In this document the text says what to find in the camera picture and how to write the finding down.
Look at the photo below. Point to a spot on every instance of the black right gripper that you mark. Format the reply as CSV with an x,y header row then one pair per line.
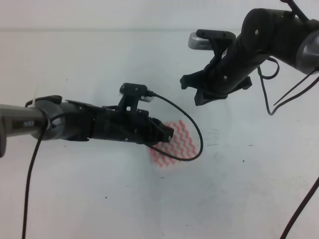
x,y
223,76

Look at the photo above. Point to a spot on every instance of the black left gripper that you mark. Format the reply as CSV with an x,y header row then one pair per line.
x,y
110,123

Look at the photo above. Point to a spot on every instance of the pink white wavy towel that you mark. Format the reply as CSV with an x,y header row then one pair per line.
x,y
184,144

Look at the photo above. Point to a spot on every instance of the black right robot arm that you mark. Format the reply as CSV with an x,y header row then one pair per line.
x,y
288,36

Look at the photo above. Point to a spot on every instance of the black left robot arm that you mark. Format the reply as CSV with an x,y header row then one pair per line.
x,y
52,118

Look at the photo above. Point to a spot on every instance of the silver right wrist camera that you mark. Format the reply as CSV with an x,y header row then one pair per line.
x,y
211,40

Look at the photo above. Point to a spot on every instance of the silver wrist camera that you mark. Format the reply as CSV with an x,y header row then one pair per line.
x,y
211,40
132,94

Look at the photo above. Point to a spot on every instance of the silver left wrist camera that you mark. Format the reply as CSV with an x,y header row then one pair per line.
x,y
132,94

